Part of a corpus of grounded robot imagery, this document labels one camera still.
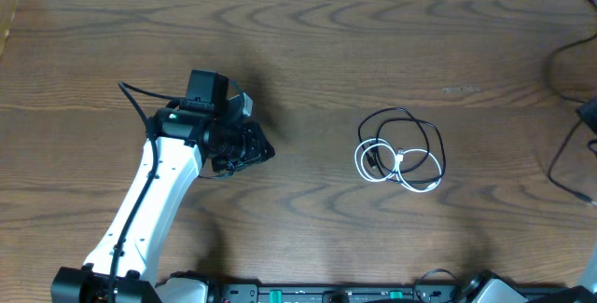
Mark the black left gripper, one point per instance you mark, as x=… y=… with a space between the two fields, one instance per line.
x=257 y=149

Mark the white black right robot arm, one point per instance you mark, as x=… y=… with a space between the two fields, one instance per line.
x=488 y=287

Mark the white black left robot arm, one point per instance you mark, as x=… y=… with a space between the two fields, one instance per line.
x=123 y=267

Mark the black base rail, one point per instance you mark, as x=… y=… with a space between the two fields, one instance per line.
x=435 y=286

